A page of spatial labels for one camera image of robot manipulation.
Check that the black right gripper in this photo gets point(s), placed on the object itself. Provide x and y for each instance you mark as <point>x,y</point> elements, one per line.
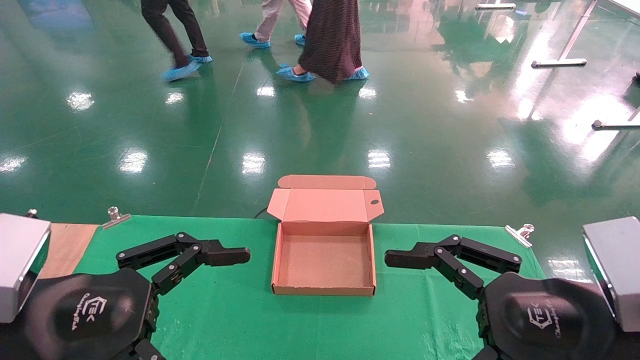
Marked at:
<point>545,320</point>

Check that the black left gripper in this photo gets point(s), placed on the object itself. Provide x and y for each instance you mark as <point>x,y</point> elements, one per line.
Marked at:
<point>85,315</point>

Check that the open brown cardboard box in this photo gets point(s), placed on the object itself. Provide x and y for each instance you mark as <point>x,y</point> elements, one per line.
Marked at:
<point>325,260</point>

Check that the silver binder clip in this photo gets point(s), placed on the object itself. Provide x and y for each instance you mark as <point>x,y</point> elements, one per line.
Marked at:
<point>116,218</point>
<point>520,233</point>

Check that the green table cloth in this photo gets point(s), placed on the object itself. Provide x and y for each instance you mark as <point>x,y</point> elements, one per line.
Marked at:
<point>320,325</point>

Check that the white metal table foot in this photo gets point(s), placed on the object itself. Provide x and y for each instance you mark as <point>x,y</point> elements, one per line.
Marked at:
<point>615,124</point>

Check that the person in black trousers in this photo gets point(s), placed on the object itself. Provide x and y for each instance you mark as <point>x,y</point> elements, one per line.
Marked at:
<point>175,30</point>

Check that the white metal table leg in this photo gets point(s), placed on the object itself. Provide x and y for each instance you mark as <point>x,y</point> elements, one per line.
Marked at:
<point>570,45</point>

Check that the person in dark skirt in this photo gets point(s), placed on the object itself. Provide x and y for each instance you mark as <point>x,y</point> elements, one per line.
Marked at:
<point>332,40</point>

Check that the person in light trousers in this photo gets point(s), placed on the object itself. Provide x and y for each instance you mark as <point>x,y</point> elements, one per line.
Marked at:
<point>275,20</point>

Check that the white metal floor bar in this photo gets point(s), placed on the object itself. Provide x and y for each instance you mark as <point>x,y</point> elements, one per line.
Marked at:
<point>495,6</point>

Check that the white table top edge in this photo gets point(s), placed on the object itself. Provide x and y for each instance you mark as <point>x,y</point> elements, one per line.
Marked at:
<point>631,7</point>

